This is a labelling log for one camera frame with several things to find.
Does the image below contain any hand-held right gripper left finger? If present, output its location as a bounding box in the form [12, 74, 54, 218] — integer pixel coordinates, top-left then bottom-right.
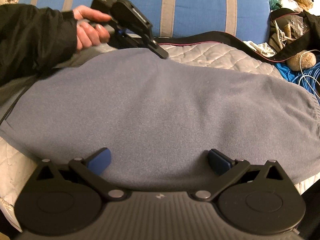
[36, 147, 124, 201]

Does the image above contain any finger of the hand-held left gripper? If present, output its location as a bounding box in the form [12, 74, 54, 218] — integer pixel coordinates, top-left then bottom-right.
[129, 3, 169, 60]

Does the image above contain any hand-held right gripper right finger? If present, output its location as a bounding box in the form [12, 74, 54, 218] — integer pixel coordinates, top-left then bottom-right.
[191, 149, 284, 201]

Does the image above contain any grey fleece garment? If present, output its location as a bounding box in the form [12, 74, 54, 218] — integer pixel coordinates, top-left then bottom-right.
[0, 47, 320, 188]

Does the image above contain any person's left forearm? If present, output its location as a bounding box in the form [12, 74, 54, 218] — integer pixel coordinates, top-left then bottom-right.
[0, 3, 78, 87]

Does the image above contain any person's left hand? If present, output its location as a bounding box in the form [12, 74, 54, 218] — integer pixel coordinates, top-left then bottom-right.
[72, 4, 112, 52]

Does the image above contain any white quilted bedspread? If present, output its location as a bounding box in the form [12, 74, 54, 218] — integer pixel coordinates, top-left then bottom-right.
[0, 41, 320, 233]

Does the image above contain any white cloth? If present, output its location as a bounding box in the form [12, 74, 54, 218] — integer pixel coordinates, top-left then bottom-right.
[246, 41, 276, 57]

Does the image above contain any brown plush toy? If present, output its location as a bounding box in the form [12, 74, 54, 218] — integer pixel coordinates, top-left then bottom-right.
[287, 51, 317, 71]

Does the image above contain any clear plastic bag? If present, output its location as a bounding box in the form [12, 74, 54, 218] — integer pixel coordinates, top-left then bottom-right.
[282, 14, 311, 36]

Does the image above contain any black bag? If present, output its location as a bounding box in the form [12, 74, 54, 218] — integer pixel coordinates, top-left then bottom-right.
[303, 10, 320, 46]

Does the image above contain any black red-edged strap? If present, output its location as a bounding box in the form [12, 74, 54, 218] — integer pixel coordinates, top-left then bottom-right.
[152, 8, 320, 63]

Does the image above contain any blue cable bundle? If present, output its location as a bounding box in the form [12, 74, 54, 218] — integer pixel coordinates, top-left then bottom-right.
[275, 62, 320, 101]

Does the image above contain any white cable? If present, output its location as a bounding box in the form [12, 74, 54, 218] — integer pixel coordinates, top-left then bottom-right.
[297, 49, 320, 98]

